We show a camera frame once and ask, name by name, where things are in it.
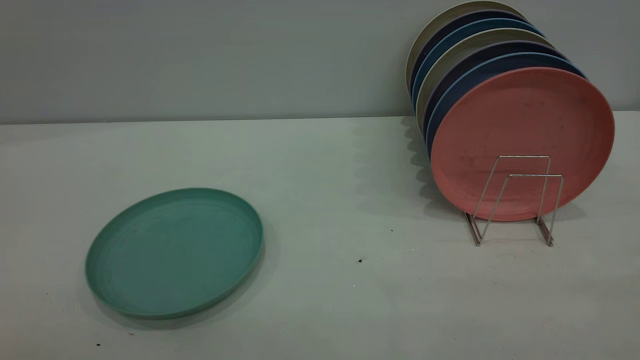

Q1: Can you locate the blue round plate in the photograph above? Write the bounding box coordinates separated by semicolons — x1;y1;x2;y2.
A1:
425;52;587;157
411;18;544;109

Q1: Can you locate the pink round plate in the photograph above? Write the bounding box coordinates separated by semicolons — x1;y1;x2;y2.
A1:
430;66;615;222

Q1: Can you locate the green round plate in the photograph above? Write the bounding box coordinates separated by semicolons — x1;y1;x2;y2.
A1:
84;187;265;320

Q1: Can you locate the dark purple round plate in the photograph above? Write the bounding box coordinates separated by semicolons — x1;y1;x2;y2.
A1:
409;9;534;97
422;40;569;137

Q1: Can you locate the beige round plate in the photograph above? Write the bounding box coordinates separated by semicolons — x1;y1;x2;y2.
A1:
405;1;528;94
415;28;554;126

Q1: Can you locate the metal wire plate rack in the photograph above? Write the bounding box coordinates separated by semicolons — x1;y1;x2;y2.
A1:
463;155;565;247

